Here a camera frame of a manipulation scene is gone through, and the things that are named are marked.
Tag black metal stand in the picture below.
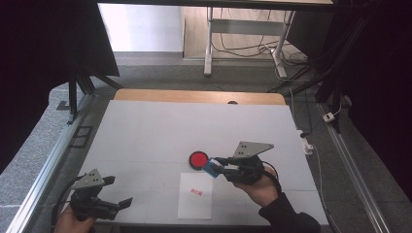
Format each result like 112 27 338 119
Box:
268 64 345 134
66 57 124 125

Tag round red ink pad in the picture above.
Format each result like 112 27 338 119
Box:
189 150 210 171

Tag person's right hand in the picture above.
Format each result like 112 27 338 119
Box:
232 165 280 208

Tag person's left hand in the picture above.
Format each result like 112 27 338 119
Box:
52 206 96 233

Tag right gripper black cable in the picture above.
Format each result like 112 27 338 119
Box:
260 160 284 196

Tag white paper sheet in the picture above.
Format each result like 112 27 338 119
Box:
177 172 215 220

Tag blue stamp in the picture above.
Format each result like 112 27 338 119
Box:
202 157 224 179

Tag white metal desk frame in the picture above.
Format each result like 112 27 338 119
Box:
203 6 296 80

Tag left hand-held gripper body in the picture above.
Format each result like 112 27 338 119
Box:
69 168 120 221

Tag white table mat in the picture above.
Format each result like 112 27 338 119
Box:
78 99 329 226

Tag black curtain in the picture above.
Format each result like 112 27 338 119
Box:
0 0 120 173
288 0 412 202

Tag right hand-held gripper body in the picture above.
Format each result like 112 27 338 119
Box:
223 141 275 186

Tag aluminium rail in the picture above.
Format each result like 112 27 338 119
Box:
6 93 95 233
317 103 390 233

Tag black floor cables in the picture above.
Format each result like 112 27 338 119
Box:
211 8 309 67

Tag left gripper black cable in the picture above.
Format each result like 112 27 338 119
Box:
50 176 83 229

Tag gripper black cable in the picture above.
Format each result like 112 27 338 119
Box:
260 160 284 196
50 176 83 229

